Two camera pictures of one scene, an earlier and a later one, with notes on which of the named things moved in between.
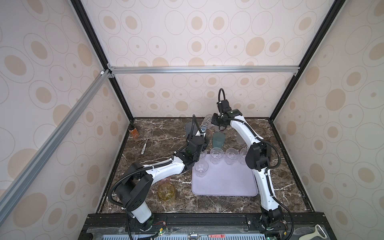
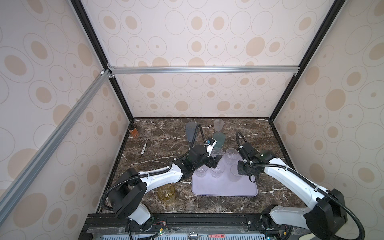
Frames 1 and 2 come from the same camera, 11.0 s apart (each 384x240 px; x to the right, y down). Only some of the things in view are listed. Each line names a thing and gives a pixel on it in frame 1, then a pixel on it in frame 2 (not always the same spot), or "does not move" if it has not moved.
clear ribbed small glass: [207, 121] -> [217, 171]
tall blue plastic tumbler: [188, 128] does not move
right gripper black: [214, 120] -> [240, 164]
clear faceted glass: [216, 155] does not move
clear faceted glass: [232, 155] does not move
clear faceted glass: [201, 167] does not move
